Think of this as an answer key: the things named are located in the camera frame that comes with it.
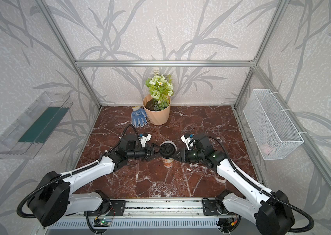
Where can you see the green white artificial flowers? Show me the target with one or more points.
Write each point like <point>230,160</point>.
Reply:
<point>161,90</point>

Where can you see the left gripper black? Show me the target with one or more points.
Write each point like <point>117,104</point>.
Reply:
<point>149,153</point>

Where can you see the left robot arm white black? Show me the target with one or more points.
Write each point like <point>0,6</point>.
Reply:
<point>55,195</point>

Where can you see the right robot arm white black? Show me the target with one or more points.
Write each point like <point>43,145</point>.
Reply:
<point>262,206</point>

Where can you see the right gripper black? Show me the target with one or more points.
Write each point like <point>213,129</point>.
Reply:
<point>182,155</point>

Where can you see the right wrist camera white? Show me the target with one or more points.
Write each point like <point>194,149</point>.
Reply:
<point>188,140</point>

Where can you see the white wire mesh basket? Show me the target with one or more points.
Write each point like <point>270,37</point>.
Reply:
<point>270,124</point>

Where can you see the blue work glove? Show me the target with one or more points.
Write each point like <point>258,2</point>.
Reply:
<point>139,117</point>

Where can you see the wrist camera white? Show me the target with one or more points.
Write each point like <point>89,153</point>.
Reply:
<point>144,138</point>
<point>188,140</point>

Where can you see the terracotta flower pot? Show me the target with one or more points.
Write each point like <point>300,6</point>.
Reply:
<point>156,117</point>

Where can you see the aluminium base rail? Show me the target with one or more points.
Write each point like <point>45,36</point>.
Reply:
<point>168,213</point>

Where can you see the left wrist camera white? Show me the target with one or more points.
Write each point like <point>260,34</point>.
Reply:
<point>144,138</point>

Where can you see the clear acrylic wall shelf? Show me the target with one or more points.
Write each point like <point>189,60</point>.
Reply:
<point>10,147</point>

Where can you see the green mat in shelf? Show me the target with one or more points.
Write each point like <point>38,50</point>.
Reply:
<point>43,127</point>

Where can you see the black plastic cup lid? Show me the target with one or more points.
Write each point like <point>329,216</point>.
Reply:
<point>167,149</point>

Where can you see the paper milk tea cup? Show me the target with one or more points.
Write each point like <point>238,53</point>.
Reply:
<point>168,162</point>

